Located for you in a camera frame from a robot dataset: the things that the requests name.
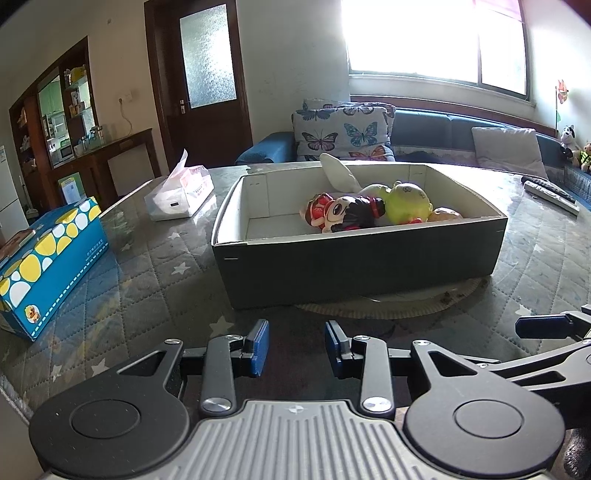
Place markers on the grey remote control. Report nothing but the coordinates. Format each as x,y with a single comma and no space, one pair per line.
549,196

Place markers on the butterfly print cushion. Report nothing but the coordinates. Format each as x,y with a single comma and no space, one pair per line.
341,134

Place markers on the black and white plush toy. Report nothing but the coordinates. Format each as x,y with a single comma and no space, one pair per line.
569,138

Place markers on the person's right hand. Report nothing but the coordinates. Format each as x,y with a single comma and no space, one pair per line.
579,454

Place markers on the white cushion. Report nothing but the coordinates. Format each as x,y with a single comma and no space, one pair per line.
508,150

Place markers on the black and white plush doll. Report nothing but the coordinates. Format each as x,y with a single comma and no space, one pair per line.
355,214

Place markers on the grey cardboard box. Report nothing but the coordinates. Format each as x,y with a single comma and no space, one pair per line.
360,263

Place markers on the small brown and white box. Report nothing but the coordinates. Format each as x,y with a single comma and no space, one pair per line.
18,242

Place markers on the blue sofa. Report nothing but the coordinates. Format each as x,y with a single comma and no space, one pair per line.
434,131

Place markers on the red plush doll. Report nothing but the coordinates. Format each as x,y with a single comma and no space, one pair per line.
316,210

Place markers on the white plush rabbit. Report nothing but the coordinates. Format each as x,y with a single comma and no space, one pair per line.
339,173

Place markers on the dark wooden cabinet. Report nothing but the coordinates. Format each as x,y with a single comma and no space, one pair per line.
106,157

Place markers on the bright window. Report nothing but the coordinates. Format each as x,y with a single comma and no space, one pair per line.
438,41

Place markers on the white refrigerator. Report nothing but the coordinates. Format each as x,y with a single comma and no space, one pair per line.
10,194

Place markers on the green and brown plush toy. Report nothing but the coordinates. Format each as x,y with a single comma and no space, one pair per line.
585,157

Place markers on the brown wooden door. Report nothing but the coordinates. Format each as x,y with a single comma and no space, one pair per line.
171,134

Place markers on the blue dotted tissue box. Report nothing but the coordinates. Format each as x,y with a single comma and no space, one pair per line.
51,272

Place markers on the white tissue pack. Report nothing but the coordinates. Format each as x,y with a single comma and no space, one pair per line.
178,194

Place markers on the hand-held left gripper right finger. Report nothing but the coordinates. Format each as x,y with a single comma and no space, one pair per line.
333,350

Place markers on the black remote control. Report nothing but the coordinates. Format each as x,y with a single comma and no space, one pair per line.
538,180

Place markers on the round placemat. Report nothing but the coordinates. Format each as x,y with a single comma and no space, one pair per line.
415,302

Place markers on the wall power socket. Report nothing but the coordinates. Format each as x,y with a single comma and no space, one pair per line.
126,97

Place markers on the colourful wall decoration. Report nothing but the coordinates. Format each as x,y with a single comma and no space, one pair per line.
562,91

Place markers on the white microwave oven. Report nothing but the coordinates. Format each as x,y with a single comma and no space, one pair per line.
62,152

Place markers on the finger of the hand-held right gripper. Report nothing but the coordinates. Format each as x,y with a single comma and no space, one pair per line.
540,326
577,357

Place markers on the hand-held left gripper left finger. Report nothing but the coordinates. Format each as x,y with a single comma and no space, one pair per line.
258,348

